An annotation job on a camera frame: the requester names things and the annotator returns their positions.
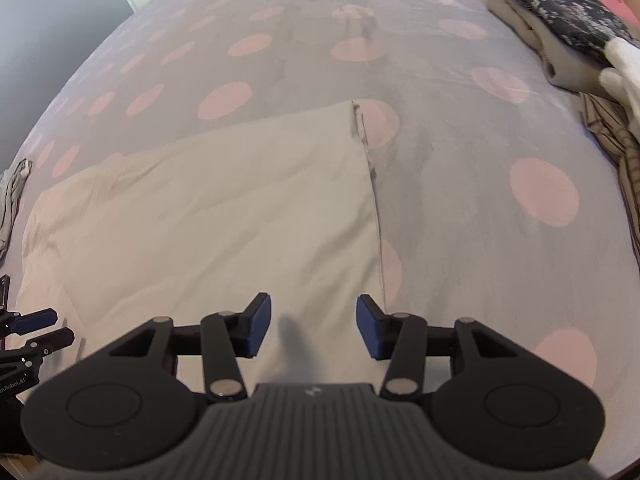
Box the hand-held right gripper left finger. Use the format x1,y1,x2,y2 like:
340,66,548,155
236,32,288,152
75,292,273,402

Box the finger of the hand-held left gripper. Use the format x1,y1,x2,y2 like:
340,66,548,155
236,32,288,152
0,309,59,336
0,327,76,368

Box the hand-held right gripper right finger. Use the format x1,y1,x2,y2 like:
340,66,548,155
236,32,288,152
355,294,543,401

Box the cream T-shirt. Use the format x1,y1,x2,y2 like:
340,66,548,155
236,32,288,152
15,100,389,401

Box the tan folded clothes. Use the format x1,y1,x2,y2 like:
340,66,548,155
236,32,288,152
487,0,614,94

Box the grey garment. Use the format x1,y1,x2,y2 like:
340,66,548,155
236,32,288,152
0,159,34,262

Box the grey pink-dotted bed sheet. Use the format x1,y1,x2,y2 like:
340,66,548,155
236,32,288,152
0,0,640,480

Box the striped olive folded garment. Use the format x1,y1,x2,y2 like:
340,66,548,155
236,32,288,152
579,91,640,262

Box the white folded cloth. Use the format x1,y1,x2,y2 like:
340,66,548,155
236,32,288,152
597,40,640,142

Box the dark floral folded cloth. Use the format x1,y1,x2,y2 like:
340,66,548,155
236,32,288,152
501,0,640,64

